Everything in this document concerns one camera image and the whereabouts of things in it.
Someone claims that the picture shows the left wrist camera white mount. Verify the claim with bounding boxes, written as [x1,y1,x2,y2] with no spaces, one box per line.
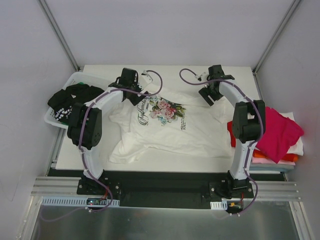
[138,71,153,89]

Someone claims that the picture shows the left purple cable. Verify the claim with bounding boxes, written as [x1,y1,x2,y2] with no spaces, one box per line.
[39,69,164,222]

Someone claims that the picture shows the right grey cable duct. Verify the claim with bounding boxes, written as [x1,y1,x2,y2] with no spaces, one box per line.
[210,201,228,211]

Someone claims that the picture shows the black printed t-shirt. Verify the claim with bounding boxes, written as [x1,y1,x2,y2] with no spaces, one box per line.
[47,82,104,125]

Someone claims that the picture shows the purple cable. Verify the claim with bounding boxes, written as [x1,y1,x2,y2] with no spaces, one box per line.
[179,68,263,220]
[39,69,164,222]

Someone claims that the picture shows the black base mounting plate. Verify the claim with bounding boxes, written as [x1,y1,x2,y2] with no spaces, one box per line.
[76,170,254,209]

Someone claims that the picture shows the aluminium rail profile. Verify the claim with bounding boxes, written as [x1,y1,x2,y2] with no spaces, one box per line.
[31,176,303,202]

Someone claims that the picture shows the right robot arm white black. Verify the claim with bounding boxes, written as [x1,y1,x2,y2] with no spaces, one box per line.
[198,65,266,199]

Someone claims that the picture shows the right aluminium frame post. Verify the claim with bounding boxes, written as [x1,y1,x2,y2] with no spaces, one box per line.
[252,0,303,76]

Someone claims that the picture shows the red t-shirt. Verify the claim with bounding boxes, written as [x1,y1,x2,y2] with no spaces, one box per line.
[227,121,236,148]

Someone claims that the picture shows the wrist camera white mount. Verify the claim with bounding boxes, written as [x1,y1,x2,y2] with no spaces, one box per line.
[195,72,209,82]
[138,71,153,89]

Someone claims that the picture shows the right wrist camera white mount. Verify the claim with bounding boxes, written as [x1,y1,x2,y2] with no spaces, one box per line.
[195,72,209,82]

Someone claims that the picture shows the white floral print t-shirt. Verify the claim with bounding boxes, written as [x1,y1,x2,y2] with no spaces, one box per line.
[108,88,233,164]

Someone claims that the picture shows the white plastic laundry basket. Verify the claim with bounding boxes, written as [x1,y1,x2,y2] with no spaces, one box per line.
[44,72,111,129]

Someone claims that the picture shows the pink folded t-shirt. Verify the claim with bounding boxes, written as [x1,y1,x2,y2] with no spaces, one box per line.
[251,157,296,166]

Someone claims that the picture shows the left grey cable duct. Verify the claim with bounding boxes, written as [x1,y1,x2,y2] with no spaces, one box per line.
[41,196,120,208]

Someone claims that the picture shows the left aluminium frame post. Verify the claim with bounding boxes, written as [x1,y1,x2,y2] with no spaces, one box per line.
[37,0,81,72]

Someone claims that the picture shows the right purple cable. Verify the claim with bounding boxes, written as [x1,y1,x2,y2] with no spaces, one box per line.
[179,68,263,220]

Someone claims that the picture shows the magenta t-shirt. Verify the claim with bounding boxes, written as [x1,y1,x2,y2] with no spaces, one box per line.
[256,106,305,164]

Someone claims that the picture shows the grey cable duct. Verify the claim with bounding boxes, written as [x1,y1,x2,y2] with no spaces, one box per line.
[210,201,228,211]
[41,196,120,208]

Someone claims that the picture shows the aluminium frame post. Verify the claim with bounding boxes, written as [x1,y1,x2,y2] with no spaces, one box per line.
[252,0,303,76]
[37,0,81,72]

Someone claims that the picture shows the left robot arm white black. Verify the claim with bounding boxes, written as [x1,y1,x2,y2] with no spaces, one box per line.
[67,68,149,199]

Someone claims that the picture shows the orange folded t-shirt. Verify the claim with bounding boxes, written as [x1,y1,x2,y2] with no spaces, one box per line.
[253,149,299,162]

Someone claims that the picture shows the light blue folded t-shirt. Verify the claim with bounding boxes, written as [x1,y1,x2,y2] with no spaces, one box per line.
[249,163,294,173]

